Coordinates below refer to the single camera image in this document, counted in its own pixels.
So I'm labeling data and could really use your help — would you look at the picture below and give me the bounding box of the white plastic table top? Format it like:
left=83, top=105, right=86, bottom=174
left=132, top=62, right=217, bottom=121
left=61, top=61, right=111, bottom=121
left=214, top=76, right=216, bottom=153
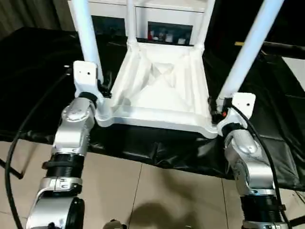
left=95, top=42, right=219, bottom=139

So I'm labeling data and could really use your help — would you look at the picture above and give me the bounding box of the white plastic table leg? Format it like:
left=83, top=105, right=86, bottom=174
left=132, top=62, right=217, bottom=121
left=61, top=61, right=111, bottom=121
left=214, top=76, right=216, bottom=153
left=71, top=0, right=112, bottom=121
left=125, top=0, right=138, bottom=47
left=194, top=0, right=216, bottom=52
left=218, top=0, right=285, bottom=100

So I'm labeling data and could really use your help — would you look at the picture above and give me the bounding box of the black mat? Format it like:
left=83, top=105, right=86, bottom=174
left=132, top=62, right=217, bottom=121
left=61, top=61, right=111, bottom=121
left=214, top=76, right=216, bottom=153
left=0, top=26, right=305, bottom=191

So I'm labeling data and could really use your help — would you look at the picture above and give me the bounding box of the white sheet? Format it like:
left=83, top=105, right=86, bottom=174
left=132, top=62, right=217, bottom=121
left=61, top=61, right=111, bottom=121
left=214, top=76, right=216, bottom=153
left=281, top=56, right=305, bottom=95

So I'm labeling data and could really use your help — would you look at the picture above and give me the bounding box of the white cabinet with glass doors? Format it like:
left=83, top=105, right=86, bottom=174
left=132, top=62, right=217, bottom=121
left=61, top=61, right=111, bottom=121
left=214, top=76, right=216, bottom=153
left=68, top=0, right=207, bottom=47

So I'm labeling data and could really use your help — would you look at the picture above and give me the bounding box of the grey curtain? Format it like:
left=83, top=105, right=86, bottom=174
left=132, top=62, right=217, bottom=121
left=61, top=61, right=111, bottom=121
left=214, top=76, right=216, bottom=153
left=0, top=0, right=72, bottom=40

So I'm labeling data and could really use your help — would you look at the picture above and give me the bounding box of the black metal stand foot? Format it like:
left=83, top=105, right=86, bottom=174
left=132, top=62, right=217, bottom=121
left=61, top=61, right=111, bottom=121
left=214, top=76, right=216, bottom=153
left=285, top=216, right=305, bottom=227
left=0, top=157, right=24, bottom=180

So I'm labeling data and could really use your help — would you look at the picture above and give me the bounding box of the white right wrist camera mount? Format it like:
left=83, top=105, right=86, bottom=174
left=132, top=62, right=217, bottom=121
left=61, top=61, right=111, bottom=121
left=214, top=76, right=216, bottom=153
left=216, top=93, right=257, bottom=134

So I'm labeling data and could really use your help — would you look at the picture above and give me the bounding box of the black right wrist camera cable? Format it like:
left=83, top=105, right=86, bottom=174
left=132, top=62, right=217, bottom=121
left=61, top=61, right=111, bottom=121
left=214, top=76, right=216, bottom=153
left=230, top=104, right=290, bottom=229

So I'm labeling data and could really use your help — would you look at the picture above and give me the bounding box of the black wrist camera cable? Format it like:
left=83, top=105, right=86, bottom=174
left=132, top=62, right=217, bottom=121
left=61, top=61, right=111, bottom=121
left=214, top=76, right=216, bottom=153
left=4, top=69, right=74, bottom=229
left=230, top=104, right=290, bottom=229

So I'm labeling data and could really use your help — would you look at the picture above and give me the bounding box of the black left wrist camera cable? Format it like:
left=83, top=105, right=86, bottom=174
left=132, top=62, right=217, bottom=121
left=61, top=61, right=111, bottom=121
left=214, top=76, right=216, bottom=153
left=4, top=69, right=74, bottom=229

